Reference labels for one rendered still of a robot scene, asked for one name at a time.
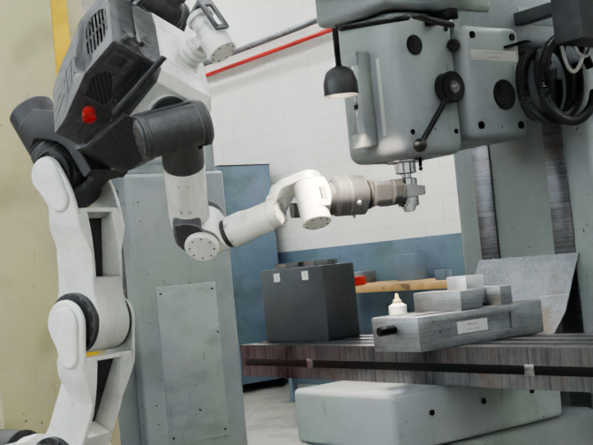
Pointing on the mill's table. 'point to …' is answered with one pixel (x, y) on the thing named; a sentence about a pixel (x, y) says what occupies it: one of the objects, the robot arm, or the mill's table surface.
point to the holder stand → (310, 301)
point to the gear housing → (336, 11)
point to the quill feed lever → (449, 83)
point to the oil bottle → (397, 306)
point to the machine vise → (461, 324)
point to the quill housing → (403, 88)
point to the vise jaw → (447, 300)
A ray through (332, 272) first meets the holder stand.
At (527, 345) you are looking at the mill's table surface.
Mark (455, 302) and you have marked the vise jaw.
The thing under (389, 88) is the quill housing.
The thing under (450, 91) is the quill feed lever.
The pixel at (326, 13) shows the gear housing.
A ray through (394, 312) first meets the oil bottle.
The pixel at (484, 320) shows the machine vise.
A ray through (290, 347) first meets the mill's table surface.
